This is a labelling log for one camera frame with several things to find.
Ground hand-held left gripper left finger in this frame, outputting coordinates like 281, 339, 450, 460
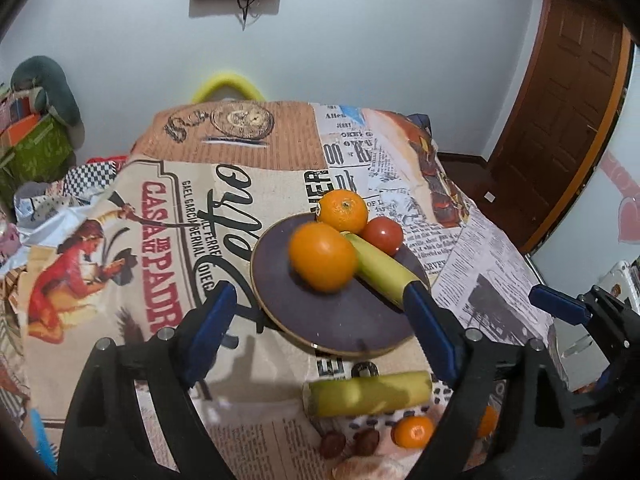
59, 281, 239, 480

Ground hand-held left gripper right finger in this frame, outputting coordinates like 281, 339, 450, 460
402, 280, 586, 480

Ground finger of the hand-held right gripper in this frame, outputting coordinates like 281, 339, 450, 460
529, 284, 640, 361
594, 357, 632, 397

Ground yellow-green banana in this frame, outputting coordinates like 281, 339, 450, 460
302, 370, 433, 418
340, 231, 426, 312

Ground dark round plate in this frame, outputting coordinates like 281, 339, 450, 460
250, 212, 432, 359

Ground white object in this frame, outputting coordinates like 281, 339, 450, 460
599, 259, 640, 303

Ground red tomato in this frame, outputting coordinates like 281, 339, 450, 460
360, 217, 404, 256

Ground printed tablecloth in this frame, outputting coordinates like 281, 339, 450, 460
20, 100, 571, 480

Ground large orange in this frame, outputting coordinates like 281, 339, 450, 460
289, 221, 359, 293

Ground orange with green stem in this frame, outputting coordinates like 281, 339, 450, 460
316, 188, 369, 233

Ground brown wooden door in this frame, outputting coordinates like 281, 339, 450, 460
487, 0, 636, 255

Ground checkered cloth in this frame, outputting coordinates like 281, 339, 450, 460
47, 160, 127, 197

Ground blue plastic object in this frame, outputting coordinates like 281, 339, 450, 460
27, 407, 59, 474

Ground white crumpled cloth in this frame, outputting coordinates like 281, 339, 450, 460
14, 182, 98, 243

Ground orange box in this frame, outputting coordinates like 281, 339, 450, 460
0, 112, 42, 149

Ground grey neck pillow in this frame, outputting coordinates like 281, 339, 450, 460
10, 56, 86, 149

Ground pink heart wall sticker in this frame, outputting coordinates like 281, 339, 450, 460
597, 150, 640, 246

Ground black cable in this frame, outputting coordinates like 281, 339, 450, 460
235, 0, 259, 31

